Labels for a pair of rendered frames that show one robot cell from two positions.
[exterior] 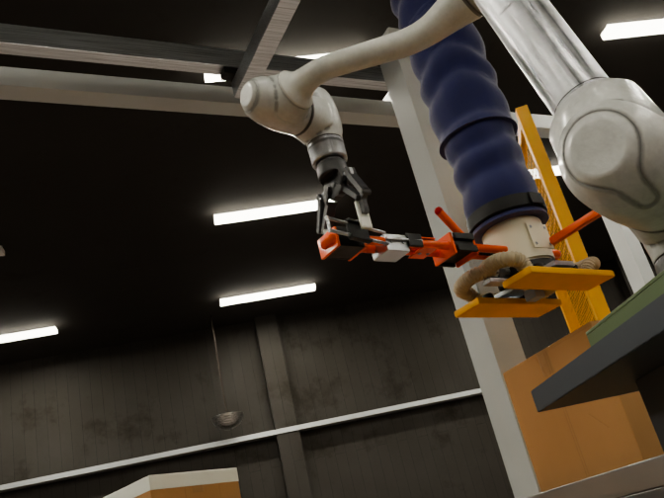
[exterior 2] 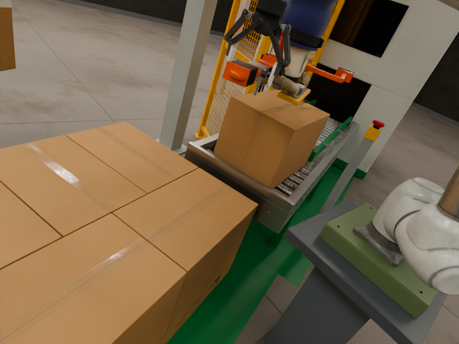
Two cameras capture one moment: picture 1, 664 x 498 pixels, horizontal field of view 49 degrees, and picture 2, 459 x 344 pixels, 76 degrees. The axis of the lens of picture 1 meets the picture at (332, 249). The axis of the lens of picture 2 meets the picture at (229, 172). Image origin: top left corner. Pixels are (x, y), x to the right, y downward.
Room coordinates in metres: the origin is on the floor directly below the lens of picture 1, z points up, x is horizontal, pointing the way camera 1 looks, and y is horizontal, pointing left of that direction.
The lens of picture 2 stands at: (0.83, 0.48, 1.40)
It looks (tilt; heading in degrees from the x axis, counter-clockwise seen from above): 30 degrees down; 321
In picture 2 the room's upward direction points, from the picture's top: 20 degrees clockwise
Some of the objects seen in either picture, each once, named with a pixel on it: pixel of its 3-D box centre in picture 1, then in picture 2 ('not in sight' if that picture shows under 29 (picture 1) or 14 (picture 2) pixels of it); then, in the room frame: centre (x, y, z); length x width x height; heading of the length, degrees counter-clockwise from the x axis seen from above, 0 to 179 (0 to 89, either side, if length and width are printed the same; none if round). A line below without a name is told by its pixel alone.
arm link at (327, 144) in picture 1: (327, 154); not in sight; (1.55, -0.05, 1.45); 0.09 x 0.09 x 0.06
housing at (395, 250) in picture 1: (389, 248); (256, 71); (1.64, -0.14, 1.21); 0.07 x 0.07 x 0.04; 38
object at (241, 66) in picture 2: (342, 243); (240, 72); (1.56, -0.03, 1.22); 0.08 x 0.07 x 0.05; 128
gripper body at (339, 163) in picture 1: (334, 180); (268, 16); (1.55, -0.05, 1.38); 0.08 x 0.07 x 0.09; 38
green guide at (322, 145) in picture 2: not in sight; (339, 135); (2.42, -1.90, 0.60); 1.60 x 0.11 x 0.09; 120
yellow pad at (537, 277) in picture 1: (558, 274); (296, 89); (1.85, -0.56, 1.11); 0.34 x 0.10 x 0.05; 128
